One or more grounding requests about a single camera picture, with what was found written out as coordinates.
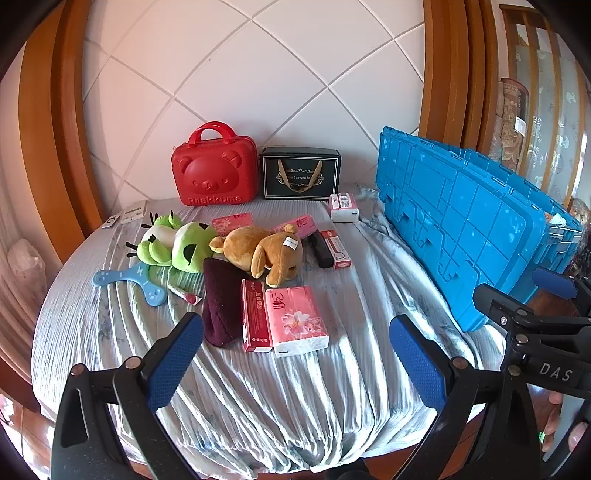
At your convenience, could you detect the green frog plush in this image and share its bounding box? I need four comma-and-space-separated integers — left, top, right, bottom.
124, 210, 185, 278
154, 222, 219, 301

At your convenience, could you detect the black oblong object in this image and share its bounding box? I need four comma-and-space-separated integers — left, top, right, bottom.
307, 231, 335, 269

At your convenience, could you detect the wooden wall frame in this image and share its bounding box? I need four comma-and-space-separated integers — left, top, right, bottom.
418, 0, 502, 160
18, 0, 105, 264

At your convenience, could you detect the dark green gift bag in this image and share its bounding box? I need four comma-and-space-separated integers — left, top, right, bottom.
260, 147, 342, 201

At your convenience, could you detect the clear plastic bag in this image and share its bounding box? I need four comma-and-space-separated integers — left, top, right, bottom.
7, 235, 47, 301

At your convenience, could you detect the maroon knitted cloth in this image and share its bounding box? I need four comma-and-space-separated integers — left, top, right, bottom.
202, 257, 247, 349

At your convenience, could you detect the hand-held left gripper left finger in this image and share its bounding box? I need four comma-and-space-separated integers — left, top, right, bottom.
51, 311, 205, 480

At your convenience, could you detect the brown bear plush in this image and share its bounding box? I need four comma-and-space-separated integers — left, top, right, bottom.
210, 223, 305, 288

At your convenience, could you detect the pink white tissue pack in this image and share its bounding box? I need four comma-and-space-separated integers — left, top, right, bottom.
329, 192, 361, 223

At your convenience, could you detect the person's right hand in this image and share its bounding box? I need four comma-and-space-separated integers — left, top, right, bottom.
544, 390, 591, 448

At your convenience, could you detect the pale blue tablecloth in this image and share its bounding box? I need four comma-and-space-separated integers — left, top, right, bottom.
31, 185, 509, 478

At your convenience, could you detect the red medicine box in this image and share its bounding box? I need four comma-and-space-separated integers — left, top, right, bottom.
241, 278, 274, 354

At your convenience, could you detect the red bear suitcase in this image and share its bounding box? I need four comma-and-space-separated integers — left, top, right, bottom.
171, 121, 258, 207

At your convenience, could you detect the patterned rolled carpet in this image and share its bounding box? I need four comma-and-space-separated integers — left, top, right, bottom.
494, 78, 529, 169

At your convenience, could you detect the pink floral tissue pack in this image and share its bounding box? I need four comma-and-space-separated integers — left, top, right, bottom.
211, 212, 254, 237
264, 285, 330, 360
272, 215, 320, 241

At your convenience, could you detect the white red slim box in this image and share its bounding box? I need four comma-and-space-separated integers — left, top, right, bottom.
321, 229, 352, 271

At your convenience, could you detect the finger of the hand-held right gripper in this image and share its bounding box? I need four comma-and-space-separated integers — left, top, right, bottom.
531, 267, 591, 319
473, 283, 591, 344

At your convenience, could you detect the frosted glass partition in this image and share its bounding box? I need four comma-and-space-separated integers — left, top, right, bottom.
501, 4, 591, 213

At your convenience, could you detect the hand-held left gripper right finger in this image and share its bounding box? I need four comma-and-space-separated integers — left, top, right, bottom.
389, 315, 543, 480

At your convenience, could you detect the blue plastic crate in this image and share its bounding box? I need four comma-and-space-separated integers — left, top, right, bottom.
375, 126, 586, 334

